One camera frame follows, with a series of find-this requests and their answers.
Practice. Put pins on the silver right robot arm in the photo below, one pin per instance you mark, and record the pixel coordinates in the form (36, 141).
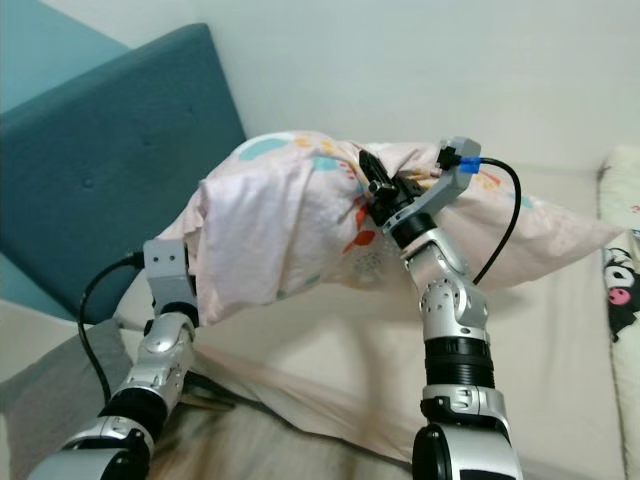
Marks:
(455, 320)

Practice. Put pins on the pink patterned pillow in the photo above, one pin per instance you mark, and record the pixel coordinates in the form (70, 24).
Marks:
(270, 215)

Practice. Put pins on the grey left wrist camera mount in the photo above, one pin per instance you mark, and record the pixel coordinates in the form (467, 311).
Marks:
(168, 265)

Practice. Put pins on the cream cartoon print pillow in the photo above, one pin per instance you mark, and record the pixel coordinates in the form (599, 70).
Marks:
(622, 290)

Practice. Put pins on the cream bed sheet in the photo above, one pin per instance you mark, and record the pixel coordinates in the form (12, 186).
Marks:
(340, 360)

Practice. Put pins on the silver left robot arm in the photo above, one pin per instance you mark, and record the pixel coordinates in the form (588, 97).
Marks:
(155, 360)

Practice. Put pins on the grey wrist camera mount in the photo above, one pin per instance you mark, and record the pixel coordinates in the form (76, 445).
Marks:
(168, 265)
(445, 185)

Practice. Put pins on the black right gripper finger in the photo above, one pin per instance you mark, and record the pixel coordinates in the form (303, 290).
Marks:
(376, 170)

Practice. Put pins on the teal upholstered headboard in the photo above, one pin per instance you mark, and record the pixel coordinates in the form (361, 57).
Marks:
(100, 170)

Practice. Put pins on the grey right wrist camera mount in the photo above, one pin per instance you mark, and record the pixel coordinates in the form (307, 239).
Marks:
(445, 185)

